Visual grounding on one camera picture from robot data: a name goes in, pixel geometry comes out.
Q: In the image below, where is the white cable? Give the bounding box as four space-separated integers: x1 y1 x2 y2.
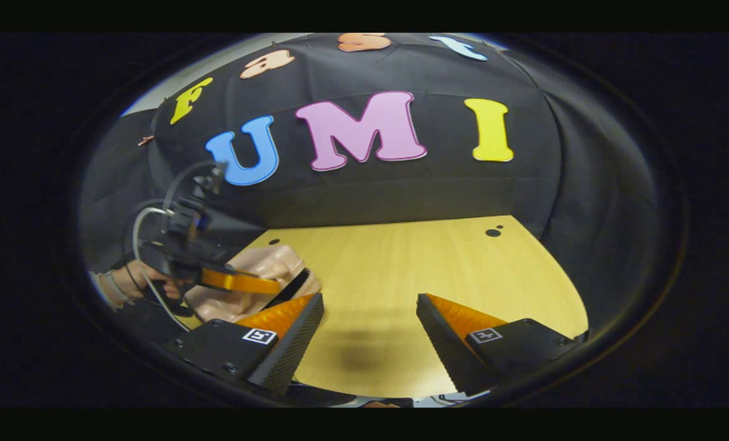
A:
132 206 192 333

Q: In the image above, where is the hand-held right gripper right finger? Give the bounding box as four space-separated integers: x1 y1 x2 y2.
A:
416 293 589 396

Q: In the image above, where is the black cable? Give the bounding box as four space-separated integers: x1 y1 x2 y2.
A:
161 160 219 216

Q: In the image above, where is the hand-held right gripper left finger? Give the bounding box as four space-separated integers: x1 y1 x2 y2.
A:
164 292 326 395

